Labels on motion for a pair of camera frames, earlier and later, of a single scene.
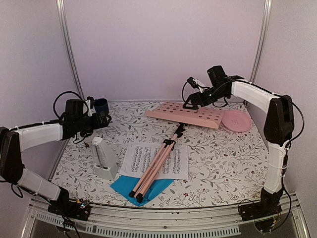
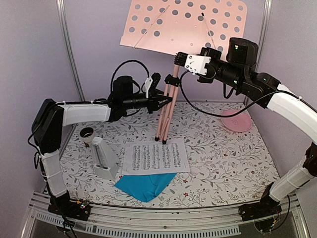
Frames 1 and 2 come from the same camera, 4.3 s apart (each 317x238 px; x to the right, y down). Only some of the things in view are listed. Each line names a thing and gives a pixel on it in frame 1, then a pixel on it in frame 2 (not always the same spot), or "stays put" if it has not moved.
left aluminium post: x=65 y=30 stays put
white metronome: x=106 y=166 stays put
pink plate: x=236 y=121 stays put
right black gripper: x=193 y=97 → x=204 y=51
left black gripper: x=98 y=124 → x=154 y=99
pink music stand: x=204 y=116 → x=180 y=26
